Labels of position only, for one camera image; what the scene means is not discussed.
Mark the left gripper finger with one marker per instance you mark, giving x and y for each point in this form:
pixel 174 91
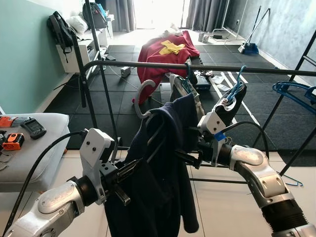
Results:
pixel 134 165
pixel 136 173

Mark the navy blue garment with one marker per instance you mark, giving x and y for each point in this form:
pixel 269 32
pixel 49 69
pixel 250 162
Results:
pixel 158 197

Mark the grey clothes hanger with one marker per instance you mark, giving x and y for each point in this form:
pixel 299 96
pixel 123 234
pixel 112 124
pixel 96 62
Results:
pixel 135 100

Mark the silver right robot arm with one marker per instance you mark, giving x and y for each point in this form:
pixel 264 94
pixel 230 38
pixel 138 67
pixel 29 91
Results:
pixel 256 170

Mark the teal plastic hanger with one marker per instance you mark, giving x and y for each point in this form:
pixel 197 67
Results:
pixel 190 88

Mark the blue plastic hanger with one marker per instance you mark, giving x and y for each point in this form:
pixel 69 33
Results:
pixel 276 88
pixel 296 183
pixel 237 89

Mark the black garment white collar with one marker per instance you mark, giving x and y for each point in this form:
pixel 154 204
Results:
pixel 238 106

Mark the grey ottoman wooden legs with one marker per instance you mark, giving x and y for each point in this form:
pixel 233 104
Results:
pixel 42 163

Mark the black handheld device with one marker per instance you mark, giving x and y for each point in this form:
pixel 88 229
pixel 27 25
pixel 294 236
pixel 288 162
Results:
pixel 33 128

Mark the small grey box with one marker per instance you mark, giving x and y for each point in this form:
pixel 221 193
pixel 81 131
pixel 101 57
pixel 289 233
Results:
pixel 125 71

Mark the black metal clothes rack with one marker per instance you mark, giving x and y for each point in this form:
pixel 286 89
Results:
pixel 148 64

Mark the red blanket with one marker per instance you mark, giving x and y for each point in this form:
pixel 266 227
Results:
pixel 155 57

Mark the orange black device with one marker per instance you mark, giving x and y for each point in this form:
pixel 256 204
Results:
pixel 14 142

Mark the yellow cloth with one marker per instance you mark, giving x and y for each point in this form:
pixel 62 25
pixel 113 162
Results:
pixel 173 47

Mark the blue dustpan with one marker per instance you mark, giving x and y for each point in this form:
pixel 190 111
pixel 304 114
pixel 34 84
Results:
pixel 249 48

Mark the flat orange item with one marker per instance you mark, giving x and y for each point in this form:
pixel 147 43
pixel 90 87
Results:
pixel 7 121

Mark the white shelf unit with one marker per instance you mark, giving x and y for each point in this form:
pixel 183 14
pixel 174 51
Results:
pixel 81 55

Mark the grey curtain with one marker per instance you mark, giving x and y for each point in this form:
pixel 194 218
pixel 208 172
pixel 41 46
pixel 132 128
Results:
pixel 121 15
pixel 205 15

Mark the white bag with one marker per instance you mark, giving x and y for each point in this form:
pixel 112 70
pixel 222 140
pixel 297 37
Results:
pixel 78 23

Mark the black backpack blue trim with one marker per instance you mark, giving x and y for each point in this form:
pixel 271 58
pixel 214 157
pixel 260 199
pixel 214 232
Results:
pixel 94 15

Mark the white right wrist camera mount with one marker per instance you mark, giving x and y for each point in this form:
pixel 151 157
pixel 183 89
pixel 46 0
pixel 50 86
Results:
pixel 211 123

